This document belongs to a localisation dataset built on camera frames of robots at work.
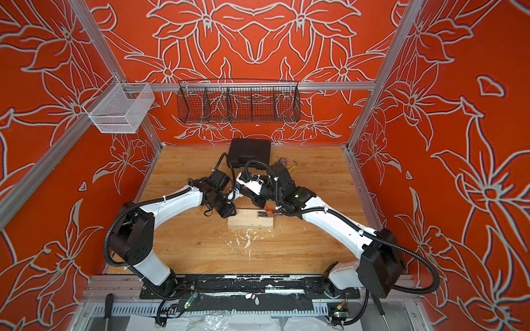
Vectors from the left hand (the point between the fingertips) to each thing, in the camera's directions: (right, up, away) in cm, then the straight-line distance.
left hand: (234, 209), depth 88 cm
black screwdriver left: (-41, -30, -19) cm, 54 cm away
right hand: (+6, +12, -14) cm, 19 cm away
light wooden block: (+6, -4, -1) cm, 7 cm away
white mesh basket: (-53, +46, +4) cm, 70 cm away
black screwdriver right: (+53, -30, -20) cm, 64 cm away
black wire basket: (+1, +51, +9) cm, 52 cm away
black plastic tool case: (+2, +28, +26) cm, 38 cm away
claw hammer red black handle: (+15, 0, -6) cm, 16 cm away
